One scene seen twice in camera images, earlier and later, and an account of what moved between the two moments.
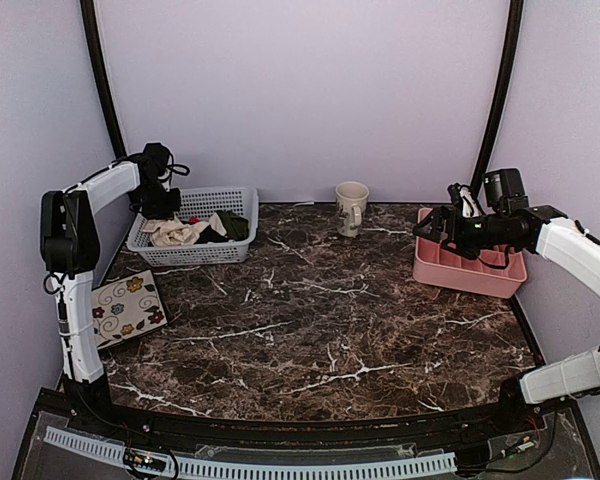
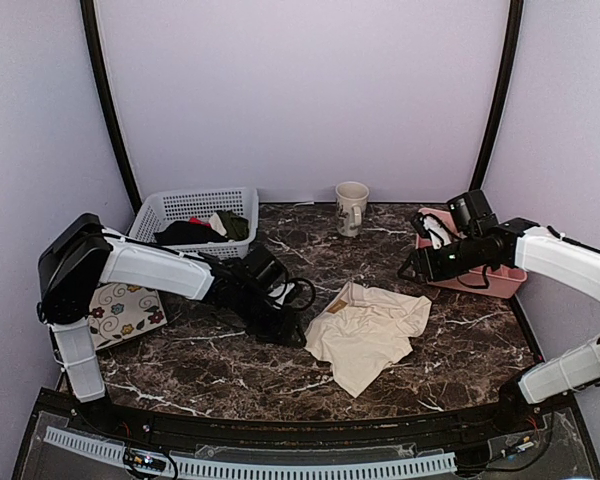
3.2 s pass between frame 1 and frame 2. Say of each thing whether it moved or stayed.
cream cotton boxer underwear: moved
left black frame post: stayed
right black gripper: moved
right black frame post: stayed
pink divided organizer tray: stayed
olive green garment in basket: stayed
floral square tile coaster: stayed
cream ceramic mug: stayed
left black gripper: moved
